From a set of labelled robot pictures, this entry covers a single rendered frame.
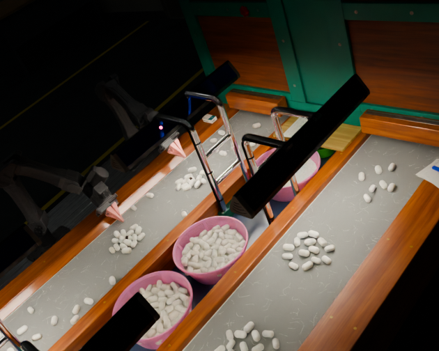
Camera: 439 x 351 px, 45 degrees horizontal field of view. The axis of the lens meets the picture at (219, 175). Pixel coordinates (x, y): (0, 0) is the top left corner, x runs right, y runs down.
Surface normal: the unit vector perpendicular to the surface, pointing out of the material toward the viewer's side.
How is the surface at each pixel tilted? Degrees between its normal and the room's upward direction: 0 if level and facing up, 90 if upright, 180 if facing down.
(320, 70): 90
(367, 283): 0
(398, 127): 90
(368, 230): 0
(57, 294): 0
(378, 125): 90
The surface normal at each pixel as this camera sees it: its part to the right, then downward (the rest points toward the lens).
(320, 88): -0.64, 0.61
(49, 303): -0.30, -0.76
